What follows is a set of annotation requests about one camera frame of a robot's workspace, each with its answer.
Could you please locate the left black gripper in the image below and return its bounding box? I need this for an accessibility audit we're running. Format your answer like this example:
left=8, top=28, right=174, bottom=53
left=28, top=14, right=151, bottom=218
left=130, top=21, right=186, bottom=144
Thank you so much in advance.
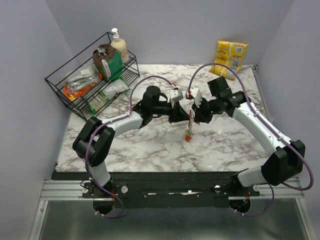
left=151, top=99, right=190, bottom=124

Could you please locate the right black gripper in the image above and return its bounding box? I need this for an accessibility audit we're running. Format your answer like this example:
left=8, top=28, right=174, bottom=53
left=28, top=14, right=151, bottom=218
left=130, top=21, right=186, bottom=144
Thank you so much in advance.
left=191, top=96, right=220, bottom=124

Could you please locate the metal red key organizer plate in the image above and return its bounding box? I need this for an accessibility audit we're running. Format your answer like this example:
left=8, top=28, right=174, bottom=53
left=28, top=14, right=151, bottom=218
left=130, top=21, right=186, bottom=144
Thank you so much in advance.
left=186, top=110, right=194, bottom=138

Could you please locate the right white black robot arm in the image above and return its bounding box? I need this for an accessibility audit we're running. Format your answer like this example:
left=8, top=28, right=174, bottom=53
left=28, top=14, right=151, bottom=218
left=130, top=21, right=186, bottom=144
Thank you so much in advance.
left=186, top=77, right=306, bottom=196

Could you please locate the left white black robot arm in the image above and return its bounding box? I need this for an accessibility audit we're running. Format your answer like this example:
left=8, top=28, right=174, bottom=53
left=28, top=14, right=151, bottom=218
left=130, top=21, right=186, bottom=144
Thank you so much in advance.
left=72, top=85, right=189, bottom=198

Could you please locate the yellow chips bag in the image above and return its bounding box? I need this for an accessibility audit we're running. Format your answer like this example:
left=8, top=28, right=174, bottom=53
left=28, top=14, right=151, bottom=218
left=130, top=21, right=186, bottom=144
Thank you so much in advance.
left=209, top=40, right=249, bottom=80

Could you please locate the green white snack packet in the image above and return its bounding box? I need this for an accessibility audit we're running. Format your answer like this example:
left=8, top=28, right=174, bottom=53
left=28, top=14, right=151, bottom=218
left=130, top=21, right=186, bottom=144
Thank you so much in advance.
left=87, top=78, right=130, bottom=115

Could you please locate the brown green bag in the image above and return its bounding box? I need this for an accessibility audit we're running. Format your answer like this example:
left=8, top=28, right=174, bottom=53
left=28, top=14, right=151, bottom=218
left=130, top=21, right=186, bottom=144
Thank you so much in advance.
left=92, top=44, right=124, bottom=82

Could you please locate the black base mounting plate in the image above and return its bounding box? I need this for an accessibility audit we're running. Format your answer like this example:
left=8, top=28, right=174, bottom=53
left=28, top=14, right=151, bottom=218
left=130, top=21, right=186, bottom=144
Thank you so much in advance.
left=51, top=171, right=292, bottom=210

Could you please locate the cream pump lotion bottle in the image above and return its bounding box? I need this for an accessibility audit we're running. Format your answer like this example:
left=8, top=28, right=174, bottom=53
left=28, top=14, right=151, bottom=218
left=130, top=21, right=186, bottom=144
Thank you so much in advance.
left=111, top=28, right=130, bottom=63

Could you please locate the clear plastic packet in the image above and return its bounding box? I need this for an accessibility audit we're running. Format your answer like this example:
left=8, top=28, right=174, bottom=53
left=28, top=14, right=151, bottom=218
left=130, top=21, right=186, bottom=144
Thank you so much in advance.
left=66, top=65, right=99, bottom=91

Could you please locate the orange snack packet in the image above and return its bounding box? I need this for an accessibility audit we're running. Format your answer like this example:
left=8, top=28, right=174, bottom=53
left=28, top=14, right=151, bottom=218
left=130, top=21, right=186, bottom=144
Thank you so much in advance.
left=63, top=84, right=95, bottom=102

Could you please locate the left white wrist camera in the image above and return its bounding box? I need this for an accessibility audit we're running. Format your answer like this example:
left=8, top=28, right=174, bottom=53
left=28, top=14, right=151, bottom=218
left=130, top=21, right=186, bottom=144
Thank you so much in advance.
left=169, top=87, right=184, bottom=104

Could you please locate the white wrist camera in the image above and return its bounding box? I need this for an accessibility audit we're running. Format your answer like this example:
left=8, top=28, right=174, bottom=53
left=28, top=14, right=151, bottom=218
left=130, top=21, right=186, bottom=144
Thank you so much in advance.
left=169, top=87, right=184, bottom=104
left=187, top=87, right=203, bottom=108

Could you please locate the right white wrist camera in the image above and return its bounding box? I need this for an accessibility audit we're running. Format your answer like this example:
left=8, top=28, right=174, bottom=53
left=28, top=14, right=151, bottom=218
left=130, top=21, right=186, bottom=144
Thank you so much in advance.
left=187, top=87, right=203, bottom=108

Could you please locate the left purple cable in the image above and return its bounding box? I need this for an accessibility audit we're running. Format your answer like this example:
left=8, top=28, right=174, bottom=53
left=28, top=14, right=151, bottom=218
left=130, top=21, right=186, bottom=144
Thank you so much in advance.
left=84, top=75, right=177, bottom=219

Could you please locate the purple cable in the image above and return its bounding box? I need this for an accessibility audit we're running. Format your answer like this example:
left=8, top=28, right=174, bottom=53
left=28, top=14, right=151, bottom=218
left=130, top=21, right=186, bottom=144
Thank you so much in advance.
left=187, top=62, right=314, bottom=217
left=84, top=75, right=177, bottom=219

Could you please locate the black wire rack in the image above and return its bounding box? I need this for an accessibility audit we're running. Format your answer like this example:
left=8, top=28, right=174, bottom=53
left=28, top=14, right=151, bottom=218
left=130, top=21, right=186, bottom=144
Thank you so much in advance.
left=44, top=32, right=140, bottom=121

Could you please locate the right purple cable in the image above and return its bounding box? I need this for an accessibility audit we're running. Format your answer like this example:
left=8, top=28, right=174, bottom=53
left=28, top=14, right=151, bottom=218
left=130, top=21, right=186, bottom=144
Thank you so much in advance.
left=187, top=62, right=314, bottom=217

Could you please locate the aluminium rail frame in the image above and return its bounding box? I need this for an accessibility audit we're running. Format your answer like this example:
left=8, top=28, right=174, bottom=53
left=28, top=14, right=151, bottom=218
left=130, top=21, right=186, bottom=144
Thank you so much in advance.
left=30, top=179, right=316, bottom=240

